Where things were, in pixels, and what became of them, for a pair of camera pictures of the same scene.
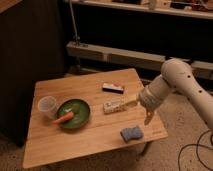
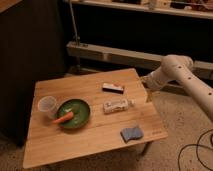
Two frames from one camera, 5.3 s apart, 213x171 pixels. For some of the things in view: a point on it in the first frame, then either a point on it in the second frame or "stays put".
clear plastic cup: (48, 104) stays put
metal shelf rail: (130, 57) stays put
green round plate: (80, 110) stays put
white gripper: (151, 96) -> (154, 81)
